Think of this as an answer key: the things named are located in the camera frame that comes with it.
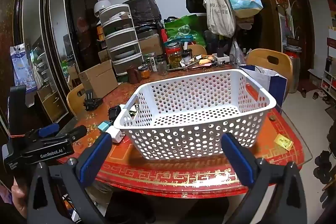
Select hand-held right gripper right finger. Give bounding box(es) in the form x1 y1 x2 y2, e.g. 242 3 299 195
220 132 307 224

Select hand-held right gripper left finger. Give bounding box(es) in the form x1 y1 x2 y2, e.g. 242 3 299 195
26 132 113 224

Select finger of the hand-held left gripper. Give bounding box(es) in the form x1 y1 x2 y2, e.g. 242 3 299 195
37 124 60 138
56 125 88 142

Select teal charger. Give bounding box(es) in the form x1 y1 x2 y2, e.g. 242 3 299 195
98 121 112 133

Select white cube charger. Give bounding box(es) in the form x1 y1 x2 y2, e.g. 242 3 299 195
105 125 125 145

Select black power adapter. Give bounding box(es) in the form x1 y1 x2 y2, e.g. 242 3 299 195
108 106 122 121

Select white perforated plastic basket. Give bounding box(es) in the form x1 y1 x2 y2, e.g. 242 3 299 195
113 69 277 161

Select person's left hand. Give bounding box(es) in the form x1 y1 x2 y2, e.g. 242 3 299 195
10 181 30 216

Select wooden chair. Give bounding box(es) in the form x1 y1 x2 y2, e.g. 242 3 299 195
66 83 87 117
245 49 293 93
184 44 208 57

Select yellow paper sticker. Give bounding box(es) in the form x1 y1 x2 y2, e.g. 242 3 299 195
273 134 293 150

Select open cardboard box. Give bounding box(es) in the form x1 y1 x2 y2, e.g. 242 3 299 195
78 60 119 99

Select blue and white plastic bag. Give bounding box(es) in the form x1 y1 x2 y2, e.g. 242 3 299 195
10 44 40 94

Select brown ceramic mug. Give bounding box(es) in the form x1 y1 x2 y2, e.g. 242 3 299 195
126 65 142 84

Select white and blue shopping bag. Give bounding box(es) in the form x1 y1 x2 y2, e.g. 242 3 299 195
239 65 288 112

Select black shoes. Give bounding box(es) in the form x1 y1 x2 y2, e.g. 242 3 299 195
314 149 335 186

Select white stacked drawer tower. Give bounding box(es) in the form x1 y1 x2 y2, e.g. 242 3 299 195
99 4 144 76

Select empty glass jar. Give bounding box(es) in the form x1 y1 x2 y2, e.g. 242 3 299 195
157 59 169 76

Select dark wooden wardrobe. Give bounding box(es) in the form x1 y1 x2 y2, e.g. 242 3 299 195
0 0 101 133

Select brown cardboard box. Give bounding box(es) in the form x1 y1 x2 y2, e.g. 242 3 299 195
138 34 163 57

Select white storage shelf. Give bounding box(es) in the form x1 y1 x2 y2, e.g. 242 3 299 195
320 26 336 99

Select pickle jar with red lid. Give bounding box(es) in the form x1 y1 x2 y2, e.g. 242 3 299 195
165 42 183 69

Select white round fan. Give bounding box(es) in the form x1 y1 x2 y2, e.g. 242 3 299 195
94 1 112 18

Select black soft bag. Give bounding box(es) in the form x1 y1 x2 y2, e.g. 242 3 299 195
123 0 162 28

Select green shopping bag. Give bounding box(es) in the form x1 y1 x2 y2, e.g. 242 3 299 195
164 14 207 48

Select beige canvas tote bag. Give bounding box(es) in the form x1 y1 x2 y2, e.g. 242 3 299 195
203 0 237 38

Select dark wooden door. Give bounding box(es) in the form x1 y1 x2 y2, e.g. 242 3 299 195
259 0 316 79

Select black clamp mount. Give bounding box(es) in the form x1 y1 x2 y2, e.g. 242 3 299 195
83 89 104 112

